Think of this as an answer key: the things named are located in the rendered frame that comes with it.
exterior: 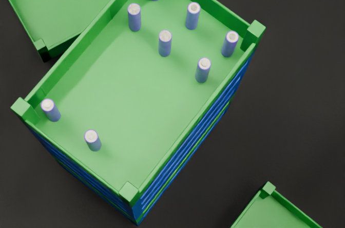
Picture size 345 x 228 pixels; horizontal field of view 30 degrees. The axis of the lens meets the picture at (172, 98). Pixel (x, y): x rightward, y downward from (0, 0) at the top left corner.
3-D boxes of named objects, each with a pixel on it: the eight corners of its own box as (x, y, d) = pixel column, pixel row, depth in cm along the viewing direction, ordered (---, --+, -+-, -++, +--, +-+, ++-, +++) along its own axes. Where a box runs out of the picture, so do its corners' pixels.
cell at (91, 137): (94, 136, 91) (90, 126, 85) (104, 144, 91) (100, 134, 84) (85, 146, 91) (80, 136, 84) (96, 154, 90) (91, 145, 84)
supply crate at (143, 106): (150, -31, 98) (150, -56, 91) (257, 46, 96) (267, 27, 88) (20, 120, 92) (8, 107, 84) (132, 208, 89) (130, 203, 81)
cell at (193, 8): (190, 16, 96) (192, -2, 90) (199, 23, 96) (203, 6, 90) (182, 25, 96) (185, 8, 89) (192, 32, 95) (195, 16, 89)
